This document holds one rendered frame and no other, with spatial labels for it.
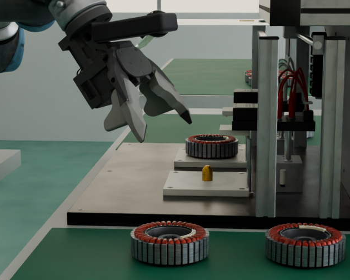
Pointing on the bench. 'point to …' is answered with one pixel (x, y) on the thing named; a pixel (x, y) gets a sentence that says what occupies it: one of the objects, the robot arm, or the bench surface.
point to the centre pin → (207, 173)
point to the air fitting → (283, 178)
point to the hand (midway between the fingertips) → (172, 130)
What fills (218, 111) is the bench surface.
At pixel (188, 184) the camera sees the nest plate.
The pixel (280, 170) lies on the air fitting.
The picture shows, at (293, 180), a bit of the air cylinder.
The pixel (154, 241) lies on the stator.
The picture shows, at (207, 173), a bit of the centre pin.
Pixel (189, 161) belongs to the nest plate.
